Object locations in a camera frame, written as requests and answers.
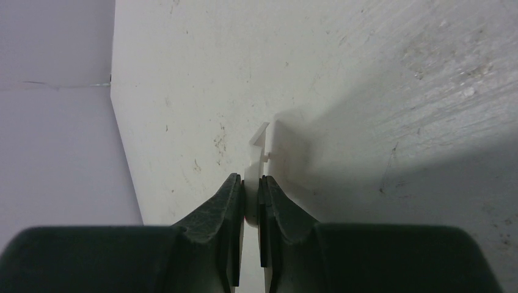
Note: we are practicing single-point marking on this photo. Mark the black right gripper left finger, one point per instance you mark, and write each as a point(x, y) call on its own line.
point(199, 253)

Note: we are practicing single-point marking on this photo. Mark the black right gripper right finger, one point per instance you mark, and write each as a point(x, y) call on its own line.
point(300, 254)

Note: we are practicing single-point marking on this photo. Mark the white battery cover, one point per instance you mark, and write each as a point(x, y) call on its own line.
point(253, 173)

